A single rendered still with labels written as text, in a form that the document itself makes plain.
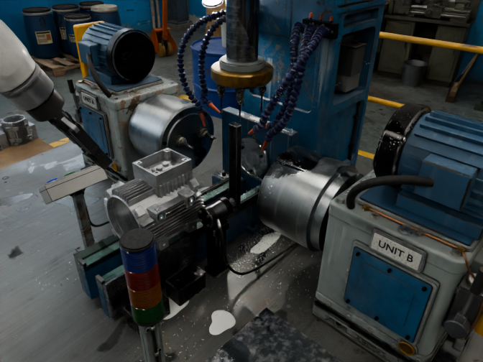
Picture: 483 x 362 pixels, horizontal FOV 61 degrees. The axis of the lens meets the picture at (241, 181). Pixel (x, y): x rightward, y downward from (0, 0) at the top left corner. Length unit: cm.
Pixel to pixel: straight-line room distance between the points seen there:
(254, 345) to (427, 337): 36
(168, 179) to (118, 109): 51
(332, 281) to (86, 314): 64
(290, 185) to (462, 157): 40
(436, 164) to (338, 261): 33
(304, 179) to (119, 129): 76
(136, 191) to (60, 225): 53
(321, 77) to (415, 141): 49
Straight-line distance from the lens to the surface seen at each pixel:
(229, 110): 141
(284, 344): 95
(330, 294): 108
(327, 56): 126
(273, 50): 138
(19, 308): 129
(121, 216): 119
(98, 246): 120
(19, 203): 172
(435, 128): 87
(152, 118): 142
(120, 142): 157
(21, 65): 88
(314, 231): 103
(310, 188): 102
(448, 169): 81
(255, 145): 134
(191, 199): 110
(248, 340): 95
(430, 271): 90
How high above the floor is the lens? 167
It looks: 32 degrees down
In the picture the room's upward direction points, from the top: 1 degrees clockwise
